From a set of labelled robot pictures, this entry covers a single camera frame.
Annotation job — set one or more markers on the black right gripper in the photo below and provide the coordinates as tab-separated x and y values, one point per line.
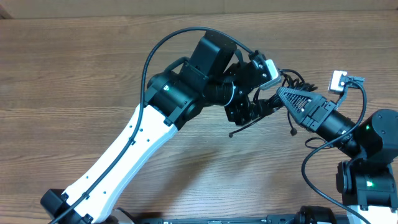
322	105

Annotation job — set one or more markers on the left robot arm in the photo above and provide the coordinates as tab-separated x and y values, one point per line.
215	74

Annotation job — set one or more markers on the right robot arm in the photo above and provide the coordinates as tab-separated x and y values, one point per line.
365	181

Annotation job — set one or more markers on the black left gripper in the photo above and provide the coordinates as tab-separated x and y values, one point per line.
243	113

